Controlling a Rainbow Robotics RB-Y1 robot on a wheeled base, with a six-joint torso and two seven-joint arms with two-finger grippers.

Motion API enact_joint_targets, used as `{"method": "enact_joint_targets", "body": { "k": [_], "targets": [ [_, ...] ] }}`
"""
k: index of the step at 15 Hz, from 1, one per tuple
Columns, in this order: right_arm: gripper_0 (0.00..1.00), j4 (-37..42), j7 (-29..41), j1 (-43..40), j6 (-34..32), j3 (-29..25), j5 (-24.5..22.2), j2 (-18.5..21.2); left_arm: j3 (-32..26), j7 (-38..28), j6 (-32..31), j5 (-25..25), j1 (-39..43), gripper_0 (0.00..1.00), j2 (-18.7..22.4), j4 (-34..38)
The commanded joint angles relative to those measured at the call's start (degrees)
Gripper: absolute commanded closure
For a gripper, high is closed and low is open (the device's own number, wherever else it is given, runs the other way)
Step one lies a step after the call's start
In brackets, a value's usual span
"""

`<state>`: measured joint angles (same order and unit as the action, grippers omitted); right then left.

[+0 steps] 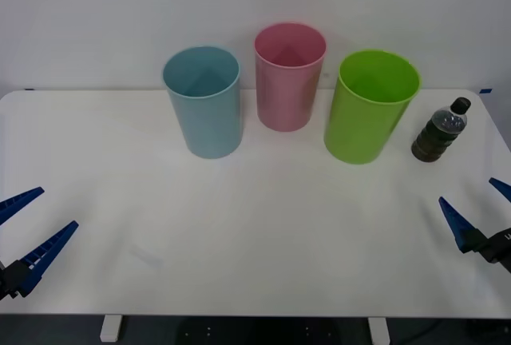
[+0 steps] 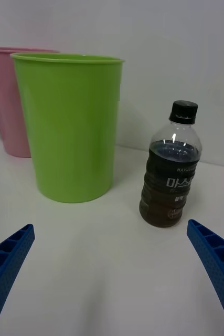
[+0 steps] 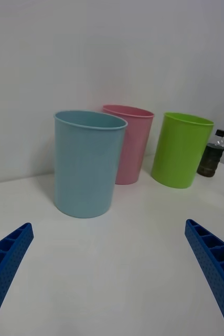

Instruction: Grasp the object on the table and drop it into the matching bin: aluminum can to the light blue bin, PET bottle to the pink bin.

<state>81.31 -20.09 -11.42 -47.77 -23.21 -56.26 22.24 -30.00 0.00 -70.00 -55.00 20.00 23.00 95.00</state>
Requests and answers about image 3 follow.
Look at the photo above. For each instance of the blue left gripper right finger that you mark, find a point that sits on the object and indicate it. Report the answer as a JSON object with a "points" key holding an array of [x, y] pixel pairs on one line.
{"points": [[216, 267]]}

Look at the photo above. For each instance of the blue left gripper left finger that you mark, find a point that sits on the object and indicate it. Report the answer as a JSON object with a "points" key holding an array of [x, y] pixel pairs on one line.
{"points": [[4, 262]]}

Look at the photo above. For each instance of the dark plastic bottle black cap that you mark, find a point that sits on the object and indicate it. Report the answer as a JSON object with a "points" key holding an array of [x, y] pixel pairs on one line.
{"points": [[211, 160]]}

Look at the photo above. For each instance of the green plastic bin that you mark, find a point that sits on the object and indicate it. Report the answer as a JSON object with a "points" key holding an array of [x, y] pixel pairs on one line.
{"points": [[180, 155]]}

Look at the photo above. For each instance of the pale blue plastic bin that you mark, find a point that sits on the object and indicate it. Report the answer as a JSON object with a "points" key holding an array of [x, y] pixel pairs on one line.
{"points": [[85, 168]]}

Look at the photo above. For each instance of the pink plastic bin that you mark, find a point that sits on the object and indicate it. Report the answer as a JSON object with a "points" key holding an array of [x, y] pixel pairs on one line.
{"points": [[140, 147]]}

